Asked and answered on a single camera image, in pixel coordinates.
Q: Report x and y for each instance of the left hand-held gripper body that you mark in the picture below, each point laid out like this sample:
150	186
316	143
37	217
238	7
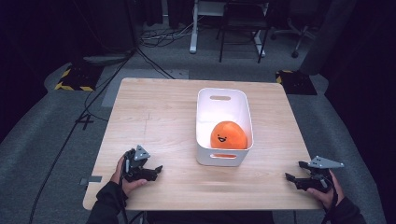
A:
135	166

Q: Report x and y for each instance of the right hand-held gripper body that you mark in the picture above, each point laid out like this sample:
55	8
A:
316	182

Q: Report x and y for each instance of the orange smiling plush toy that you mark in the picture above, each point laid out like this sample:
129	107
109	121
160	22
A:
229	137

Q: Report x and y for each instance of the white plastic bin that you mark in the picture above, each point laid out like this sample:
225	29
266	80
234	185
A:
211	112

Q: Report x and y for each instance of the person's left hand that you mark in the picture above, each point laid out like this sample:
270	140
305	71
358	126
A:
120	175

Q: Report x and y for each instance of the person's right hand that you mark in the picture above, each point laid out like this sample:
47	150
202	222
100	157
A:
328	197

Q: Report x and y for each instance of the grey tape strip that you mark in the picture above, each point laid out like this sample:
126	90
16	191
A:
93	179

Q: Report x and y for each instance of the person's lap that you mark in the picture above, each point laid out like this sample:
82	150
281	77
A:
211	217

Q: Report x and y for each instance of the black yellow striped stand base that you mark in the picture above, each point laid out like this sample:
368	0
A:
295	82
79	79

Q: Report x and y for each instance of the office swivel chair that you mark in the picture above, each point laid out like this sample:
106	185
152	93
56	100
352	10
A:
295	34

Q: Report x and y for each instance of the grey curtain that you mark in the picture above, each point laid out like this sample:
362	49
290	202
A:
327	34

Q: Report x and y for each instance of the black chair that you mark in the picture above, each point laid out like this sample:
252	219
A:
243	21

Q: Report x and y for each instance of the white desk frame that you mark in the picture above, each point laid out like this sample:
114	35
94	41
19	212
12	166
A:
194	31

